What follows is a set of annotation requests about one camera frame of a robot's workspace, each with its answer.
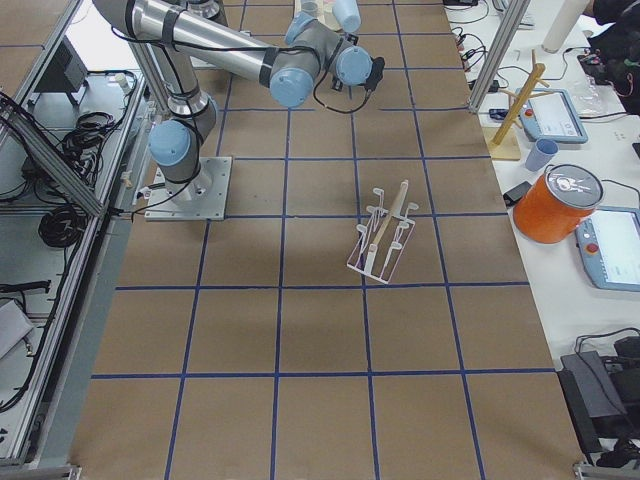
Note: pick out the grey plastic cup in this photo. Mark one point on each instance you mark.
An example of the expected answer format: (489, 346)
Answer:
(310, 7)

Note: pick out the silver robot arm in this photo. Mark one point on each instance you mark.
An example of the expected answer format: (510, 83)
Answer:
(212, 10)
(175, 33)

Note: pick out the wooden mug tree stand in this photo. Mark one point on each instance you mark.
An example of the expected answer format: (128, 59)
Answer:
(501, 142)

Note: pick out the lower teach pendant tablet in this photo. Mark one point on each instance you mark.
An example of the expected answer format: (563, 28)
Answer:
(608, 243)

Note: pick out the aluminium frame post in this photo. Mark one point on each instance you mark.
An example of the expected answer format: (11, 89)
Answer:
(502, 40)

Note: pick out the white plastic tray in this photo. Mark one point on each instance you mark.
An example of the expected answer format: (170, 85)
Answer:
(325, 16)

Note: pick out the orange bucket with lid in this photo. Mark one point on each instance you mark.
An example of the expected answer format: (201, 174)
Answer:
(557, 203)

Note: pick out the upper teach pendant tablet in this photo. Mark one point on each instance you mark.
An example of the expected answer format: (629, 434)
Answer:
(550, 114)

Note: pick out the light blue plastic cup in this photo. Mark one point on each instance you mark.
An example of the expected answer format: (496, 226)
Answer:
(347, 14)

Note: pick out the white wire cup rack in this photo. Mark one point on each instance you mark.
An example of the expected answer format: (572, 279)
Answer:
(383, 237)

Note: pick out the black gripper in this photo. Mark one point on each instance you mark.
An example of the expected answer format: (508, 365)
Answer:
(348, 39)

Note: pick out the black box on shelf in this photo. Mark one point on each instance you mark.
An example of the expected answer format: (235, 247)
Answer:
(66, 73)

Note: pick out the teach pendant tablet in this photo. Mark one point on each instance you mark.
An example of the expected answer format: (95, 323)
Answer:
(550, 114)
(608, 243)

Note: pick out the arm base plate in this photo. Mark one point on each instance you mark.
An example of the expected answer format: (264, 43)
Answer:
(203, 199)

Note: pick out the black smartphone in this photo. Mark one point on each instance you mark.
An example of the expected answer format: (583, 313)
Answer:
(512, 196)

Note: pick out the blue cup on side table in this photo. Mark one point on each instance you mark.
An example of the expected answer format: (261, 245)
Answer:
(541, 153)

